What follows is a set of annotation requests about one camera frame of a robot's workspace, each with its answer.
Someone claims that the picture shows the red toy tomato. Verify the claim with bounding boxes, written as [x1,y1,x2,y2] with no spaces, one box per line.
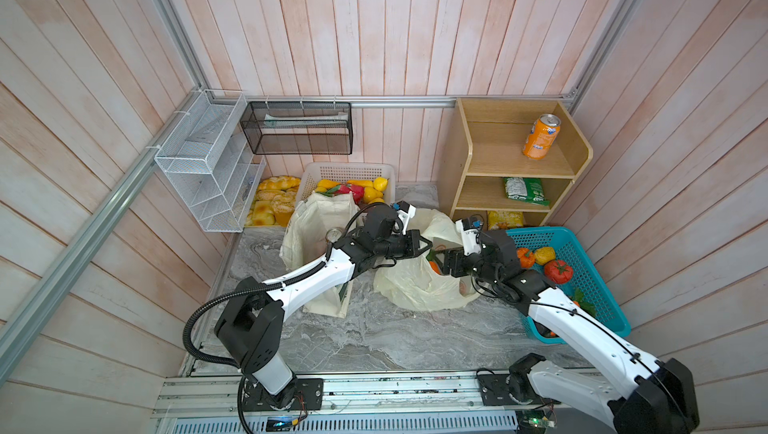
[543,259,574,284]

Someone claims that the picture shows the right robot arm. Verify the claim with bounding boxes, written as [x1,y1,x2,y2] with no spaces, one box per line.
[428,229,700,433]

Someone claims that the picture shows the toy carrot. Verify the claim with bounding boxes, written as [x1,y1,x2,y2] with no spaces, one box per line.
[426,251,442,275]

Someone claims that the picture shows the yellow toy pepper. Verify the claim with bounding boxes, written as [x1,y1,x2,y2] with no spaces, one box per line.
[534,246,557,265]

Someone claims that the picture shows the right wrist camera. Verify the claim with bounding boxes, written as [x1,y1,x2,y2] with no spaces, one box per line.
[455,216,483,255]

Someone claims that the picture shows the yellow chips packet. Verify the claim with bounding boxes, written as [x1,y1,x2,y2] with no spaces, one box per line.
[487,210,525,230]

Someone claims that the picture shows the cream canvas tote bag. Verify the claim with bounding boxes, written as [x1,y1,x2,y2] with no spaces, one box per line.
[280,193,358,318]

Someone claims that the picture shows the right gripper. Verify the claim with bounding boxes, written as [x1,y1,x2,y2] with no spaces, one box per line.
[431,244,499,287]

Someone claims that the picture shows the orange soda can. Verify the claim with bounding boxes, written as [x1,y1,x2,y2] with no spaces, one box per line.
[522,113,561,160]

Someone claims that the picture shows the red cola can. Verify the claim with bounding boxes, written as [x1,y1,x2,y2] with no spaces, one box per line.
[325,228,344,244]

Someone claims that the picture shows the white wire mesh shelf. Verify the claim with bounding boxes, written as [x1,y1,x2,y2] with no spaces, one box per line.
[155,90,266,233]

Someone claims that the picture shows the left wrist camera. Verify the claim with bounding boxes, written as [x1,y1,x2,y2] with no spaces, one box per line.
[392,201,416,234]

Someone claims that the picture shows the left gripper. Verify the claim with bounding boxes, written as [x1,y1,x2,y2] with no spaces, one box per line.
[374,229,433,259]

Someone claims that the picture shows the teal plastic basket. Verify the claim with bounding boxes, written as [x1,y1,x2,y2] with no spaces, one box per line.
[506,226,631,337]

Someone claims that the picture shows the wooden shelf unit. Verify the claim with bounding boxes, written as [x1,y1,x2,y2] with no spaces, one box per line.
[436,98,593,226]

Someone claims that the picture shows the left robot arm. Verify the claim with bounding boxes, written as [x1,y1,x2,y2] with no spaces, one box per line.
[182,201,432,399]

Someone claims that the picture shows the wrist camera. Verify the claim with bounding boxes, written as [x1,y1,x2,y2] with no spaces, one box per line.
[455,216,483,255]
[392,201,416,234]

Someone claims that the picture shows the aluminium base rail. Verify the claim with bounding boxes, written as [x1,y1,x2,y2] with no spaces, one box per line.
[149,367,652,434]

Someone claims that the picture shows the yellow plastic grocery bag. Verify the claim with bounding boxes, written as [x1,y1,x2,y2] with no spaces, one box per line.
[373,208,480,311]

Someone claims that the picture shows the green snack packet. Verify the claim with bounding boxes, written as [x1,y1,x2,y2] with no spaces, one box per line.
[503,177,549,206]

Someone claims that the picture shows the white plastic fruit basket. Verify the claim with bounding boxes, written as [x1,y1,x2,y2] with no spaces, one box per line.
[295,162,396,205]

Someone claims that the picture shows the black wire mesh basket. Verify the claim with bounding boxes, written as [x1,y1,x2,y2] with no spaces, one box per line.
[240,100,354,155]

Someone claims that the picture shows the red toy dragon fruit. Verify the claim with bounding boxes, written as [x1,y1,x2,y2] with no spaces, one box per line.
[323,184,365,204]

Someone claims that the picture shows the yellow bread tray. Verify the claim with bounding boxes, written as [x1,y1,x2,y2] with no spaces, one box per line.
[245,175,301,227]

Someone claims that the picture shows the yellow toy lemon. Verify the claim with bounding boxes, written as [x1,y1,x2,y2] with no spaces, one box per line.
[373,177,389,192]

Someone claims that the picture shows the yellow toy fruit left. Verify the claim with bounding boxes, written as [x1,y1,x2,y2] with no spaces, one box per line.
[317,179,339,190]

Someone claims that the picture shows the orange toy pumpkin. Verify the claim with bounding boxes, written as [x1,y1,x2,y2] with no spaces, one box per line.
[517,248,536,270]

